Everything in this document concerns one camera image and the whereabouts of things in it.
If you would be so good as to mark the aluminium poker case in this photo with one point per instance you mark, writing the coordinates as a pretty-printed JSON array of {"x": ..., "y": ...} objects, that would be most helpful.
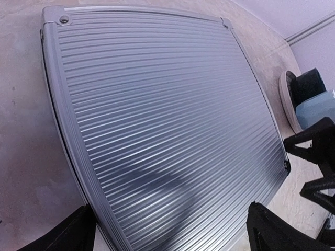
[{"x": 164, "y": 123}]

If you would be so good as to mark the black cup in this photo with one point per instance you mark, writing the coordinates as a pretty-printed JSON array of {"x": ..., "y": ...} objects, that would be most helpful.
[{"x": 306, "y": 86}]

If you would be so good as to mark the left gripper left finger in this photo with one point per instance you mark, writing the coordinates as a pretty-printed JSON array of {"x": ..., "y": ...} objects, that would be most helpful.
[{"x": 76, "y": 232}]

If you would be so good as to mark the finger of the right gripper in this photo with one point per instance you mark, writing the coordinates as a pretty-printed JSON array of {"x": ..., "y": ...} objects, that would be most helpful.
[
  {"x": 312, "y": 191},
  {"x": 315, "y": 144}
]

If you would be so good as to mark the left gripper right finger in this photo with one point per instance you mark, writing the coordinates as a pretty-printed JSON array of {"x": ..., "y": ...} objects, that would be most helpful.
[{"x": 266, "y": 231}]

